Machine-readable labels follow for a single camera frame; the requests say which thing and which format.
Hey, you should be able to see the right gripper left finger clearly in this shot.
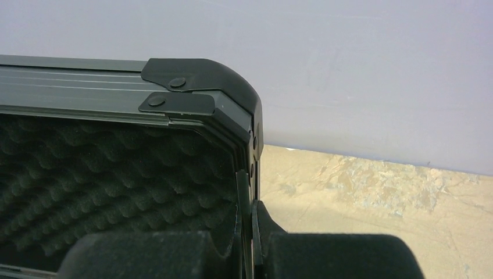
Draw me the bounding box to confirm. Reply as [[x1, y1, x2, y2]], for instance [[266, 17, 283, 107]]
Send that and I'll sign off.
[[58, 205, 241, 278]]

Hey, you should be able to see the black poker set case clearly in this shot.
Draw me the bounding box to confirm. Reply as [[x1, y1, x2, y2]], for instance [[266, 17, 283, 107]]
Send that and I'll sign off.
[[1, 55, 263, 278]]

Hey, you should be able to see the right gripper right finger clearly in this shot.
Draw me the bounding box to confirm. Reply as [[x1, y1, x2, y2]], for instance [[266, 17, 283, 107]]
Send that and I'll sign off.
[[252, 201, 424, 278]]

